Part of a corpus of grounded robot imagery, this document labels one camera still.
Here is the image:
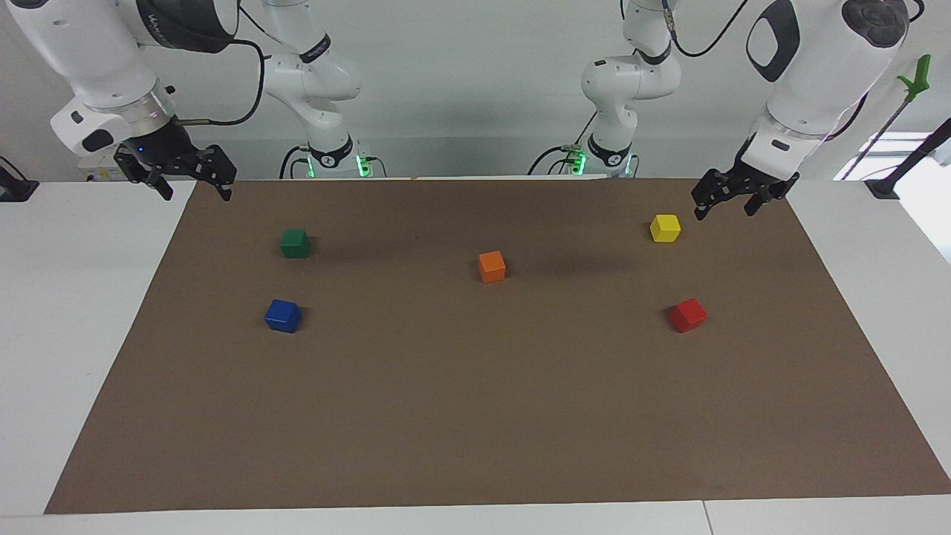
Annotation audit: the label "red cube block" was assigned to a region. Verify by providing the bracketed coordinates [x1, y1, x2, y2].
[668, 298, 708, 334]

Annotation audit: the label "black table clamp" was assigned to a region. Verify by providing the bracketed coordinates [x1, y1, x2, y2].
[0, 156, 40, 204]

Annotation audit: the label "brown table mat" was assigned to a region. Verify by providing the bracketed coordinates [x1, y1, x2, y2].
[43, 177, 951, 515]

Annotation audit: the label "white power strip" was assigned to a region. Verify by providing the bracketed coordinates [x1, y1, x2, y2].
[77, 152, 127, 184]

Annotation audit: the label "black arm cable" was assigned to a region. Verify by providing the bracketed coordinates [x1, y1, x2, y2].
[175, 37, 267, 127]
[663, 0, 753, 59]

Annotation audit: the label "black left base cable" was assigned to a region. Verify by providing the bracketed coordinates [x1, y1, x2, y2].
[527, 110, 600, 178]

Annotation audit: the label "thin pole with green tip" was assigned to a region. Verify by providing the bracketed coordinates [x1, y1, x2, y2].
[840, 53, 932, 181]

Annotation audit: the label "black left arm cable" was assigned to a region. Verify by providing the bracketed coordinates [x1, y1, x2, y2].
[663, 0, 753, 59]

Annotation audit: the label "yellow cube block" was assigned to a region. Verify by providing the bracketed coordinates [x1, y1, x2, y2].
[649, 213, 682, 244]

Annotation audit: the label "blue cube block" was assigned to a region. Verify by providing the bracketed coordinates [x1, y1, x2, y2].
[264, 299, 303, 334]

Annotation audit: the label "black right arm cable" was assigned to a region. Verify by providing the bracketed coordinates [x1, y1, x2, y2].
[175, 37, 267, 127]

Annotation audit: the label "black pole with clamp base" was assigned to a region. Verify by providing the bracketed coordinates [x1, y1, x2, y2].
[865, 117, 951, 201]

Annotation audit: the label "black base cable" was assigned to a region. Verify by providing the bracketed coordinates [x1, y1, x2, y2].
[527, 110, 600, 178]
[279, 144, 314, 180]

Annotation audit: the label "black right base cable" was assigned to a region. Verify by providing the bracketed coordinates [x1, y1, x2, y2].
[279, 144, 314, 180]

